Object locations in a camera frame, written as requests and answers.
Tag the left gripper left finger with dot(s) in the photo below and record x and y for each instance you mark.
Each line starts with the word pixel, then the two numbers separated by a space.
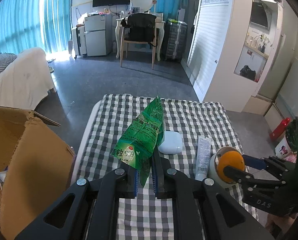
pixel 87 209

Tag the white vanity desk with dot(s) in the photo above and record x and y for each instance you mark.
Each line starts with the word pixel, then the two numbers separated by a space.
pixel 118 34

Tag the black range hood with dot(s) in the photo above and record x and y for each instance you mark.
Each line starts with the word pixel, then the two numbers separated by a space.
pixel 259 16

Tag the orange fruit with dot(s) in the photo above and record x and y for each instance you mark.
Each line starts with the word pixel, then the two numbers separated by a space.
pixel 230 158

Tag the red bottle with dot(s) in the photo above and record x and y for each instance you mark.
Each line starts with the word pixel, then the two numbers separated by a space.
pixel 279 130

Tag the green foil packet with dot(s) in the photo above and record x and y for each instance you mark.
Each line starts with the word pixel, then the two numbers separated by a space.
pixel 136 146

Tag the light blue case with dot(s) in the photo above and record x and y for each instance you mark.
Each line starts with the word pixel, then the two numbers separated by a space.
pixel 172 143

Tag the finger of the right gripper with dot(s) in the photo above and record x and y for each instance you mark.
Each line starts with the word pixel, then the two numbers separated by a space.
pixel 246 178
pixel 272 165

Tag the beige tape roll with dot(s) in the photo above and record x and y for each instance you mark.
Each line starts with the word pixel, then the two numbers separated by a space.
pixel 212 173

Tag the white mini fridge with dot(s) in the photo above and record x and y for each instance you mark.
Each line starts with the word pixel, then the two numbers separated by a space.
pixel 98 34

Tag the blue window curtain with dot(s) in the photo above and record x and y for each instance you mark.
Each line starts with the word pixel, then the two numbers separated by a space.
pixel 27 24

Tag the black suitcase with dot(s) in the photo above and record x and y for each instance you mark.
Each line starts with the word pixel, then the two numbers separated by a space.
pixel 174 41

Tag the brown cardboard box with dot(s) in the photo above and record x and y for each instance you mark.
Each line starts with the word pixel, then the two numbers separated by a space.
pixel 39 167

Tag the wooden chair with black bag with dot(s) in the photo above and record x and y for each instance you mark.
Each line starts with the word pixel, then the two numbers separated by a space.
pixel 139 28

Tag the white covered sofa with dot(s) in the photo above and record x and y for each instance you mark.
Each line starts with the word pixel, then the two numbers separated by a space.
pixel 26 81

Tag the checkered tablecloth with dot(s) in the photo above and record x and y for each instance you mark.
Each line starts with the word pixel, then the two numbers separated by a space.
pixel 146 217

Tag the floral tissue pack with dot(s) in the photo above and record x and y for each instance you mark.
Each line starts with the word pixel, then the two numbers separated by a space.
pixel 3 176

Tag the cartoon trash bin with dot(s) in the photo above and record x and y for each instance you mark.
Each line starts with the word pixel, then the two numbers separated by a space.
pixel 285 152

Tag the white tube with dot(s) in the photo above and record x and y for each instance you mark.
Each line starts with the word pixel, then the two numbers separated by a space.
pixel 202 158

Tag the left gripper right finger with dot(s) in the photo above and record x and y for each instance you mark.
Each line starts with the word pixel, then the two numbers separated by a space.
pixel 202 209

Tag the white small cabinet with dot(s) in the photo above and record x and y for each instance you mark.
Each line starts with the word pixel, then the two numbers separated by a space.
pixel 79 43

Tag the white sliding wardrobe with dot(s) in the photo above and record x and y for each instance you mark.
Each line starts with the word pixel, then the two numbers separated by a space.
pixel 211 25

